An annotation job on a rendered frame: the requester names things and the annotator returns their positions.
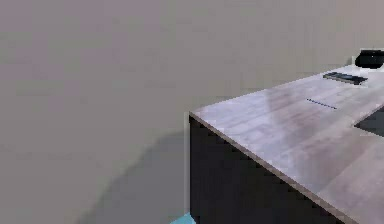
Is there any black flat remote control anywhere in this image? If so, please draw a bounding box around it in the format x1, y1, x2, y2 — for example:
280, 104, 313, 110
322, 71, 369, 86

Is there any dark cabinet with wooden worktop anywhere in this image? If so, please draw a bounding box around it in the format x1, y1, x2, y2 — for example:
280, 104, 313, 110
184, 64, 384, 224

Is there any black round pan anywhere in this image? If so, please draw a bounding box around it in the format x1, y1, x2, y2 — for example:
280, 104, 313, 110
354, 49, 384, 70

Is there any thin dark pen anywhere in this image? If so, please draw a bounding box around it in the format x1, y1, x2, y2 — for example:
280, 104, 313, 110
306, 98, 338, 111

